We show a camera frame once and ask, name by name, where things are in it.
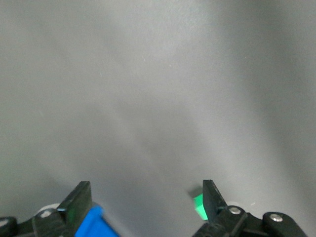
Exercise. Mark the blue plastic storage bin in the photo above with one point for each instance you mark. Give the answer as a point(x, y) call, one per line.
point(95, 225)

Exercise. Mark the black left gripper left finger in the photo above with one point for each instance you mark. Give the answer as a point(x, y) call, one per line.
point(71, 209)

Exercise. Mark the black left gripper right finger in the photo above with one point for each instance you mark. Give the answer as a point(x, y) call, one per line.
point(214, 212)

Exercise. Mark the green cube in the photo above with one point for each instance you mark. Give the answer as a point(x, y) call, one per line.
point(199, 206)

